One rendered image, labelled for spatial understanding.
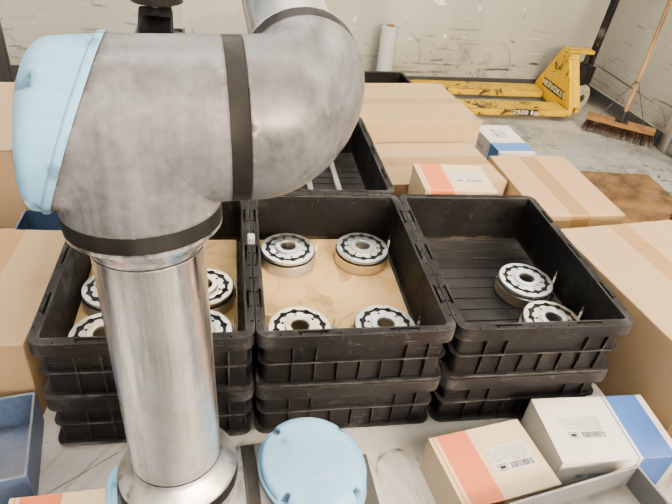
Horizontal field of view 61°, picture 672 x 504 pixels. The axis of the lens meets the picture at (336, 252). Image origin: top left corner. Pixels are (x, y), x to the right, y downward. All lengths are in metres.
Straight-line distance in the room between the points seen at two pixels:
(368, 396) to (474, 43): 4.00
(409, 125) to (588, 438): 0.95
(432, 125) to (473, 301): 0.68
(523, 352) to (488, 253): 0.33
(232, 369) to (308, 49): 0.57
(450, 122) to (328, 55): 1.26
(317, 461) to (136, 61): 0.43
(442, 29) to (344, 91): 4.20
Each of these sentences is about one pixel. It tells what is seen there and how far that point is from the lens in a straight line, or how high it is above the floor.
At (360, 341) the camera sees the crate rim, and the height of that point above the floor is 0.92.
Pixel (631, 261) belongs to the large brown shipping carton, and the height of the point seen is 0.90.
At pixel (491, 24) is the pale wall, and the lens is 4.75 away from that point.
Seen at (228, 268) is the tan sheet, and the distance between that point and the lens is 1.10.
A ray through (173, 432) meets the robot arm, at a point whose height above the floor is 1.07.
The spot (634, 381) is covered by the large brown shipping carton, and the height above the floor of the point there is 0.78.
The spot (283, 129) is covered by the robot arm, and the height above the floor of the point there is 1.35.
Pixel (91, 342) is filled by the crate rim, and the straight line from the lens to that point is 0.83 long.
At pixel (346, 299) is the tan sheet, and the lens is 1.04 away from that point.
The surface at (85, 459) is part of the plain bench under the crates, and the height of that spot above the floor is 0.70.
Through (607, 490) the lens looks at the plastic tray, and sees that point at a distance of 1.01.
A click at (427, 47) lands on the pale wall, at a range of 4.60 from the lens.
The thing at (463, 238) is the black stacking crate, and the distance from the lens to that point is 1.27.
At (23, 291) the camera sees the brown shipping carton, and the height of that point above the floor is 0.86.
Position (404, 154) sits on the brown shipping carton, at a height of 0.86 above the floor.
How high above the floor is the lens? 1.50
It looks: 36 degrees down
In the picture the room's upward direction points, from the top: 7 degrees clockwise
